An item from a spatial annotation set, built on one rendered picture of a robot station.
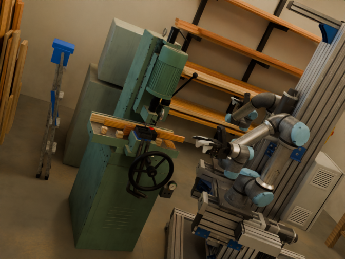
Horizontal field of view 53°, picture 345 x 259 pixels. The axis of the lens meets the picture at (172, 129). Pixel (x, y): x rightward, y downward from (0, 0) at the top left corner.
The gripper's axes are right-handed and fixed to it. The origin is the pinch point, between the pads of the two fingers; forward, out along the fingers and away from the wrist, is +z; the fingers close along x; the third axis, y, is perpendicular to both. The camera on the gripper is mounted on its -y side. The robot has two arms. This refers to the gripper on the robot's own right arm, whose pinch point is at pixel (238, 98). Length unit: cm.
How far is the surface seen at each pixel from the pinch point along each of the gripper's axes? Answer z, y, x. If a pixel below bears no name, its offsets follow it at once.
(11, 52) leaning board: 38, 10, -193
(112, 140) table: -78, 21, -111
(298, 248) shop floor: -25, 140, 109
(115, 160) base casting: -77, 35, -106
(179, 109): 129, 63, -9
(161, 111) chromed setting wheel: -48, 8, -77
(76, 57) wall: 176, 36, -144
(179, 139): -55, 23, -61
